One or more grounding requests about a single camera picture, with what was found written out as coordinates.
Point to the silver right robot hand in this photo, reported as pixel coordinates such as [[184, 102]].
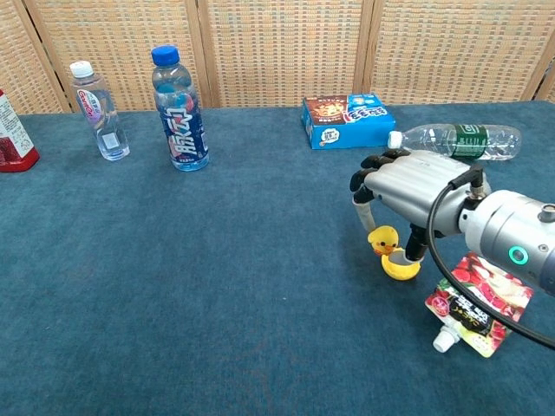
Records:
[[412, 186]]

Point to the small yellow rubber duck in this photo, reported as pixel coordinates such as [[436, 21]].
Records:
[[383, 242]]

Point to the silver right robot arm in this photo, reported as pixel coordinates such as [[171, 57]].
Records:
[[511, 234]]

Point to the red fruit drink pouch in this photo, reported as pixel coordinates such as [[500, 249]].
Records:
[[477, 316]]

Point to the blue sports drink bottle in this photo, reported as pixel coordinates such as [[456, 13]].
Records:
[[180, 112]]

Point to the clear bottle with green label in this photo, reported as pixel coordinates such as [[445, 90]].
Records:
[[468, 138]]

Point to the yellow scalloped plastic dish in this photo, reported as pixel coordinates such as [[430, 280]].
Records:
[[396, 269]]

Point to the blue snack box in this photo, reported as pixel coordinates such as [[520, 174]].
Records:
[[347, 122]]

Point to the woven rattan folding screen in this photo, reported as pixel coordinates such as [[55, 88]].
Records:
[[277, 47]]

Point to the small clear bottle white cap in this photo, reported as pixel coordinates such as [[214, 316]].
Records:
[[100, 115]]

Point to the red and white carton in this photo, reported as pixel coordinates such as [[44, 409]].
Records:
[[13, 134]]

